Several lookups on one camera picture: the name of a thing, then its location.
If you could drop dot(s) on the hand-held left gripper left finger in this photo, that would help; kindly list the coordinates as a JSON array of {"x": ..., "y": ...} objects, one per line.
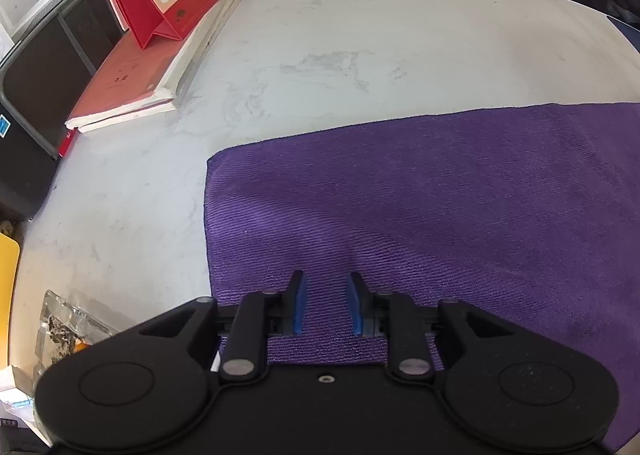
[{"x": 298, "y": 305}]

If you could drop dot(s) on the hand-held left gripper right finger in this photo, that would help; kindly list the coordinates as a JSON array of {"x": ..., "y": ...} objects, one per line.
[{"x": 356, "y": 305}]

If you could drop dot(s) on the purple towel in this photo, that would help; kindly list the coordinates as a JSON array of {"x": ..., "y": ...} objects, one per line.
[{"x": 450, "y": 210}]

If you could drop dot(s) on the glass ashtray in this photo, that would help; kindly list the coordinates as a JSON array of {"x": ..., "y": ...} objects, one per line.
[{"x": 65, "y": 330}]

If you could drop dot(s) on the red covered book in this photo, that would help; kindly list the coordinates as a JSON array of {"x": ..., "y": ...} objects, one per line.
[{"x": 120, "y": 80}]

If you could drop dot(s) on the yellow plastic object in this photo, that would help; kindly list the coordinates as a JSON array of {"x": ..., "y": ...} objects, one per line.
[{"x": 7, "y": 295}]

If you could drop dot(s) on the white paper packet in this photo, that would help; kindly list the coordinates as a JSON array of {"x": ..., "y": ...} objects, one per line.
[{"x": 15, "y": 400}]

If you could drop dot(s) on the black box with blue sticker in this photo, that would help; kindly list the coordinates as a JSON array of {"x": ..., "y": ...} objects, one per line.
[{"x": 20, "y": 175}]

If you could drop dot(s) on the black chair with grey frame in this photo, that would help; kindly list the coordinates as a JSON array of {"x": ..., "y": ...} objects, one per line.
[{"x": 45, "y": 65}]

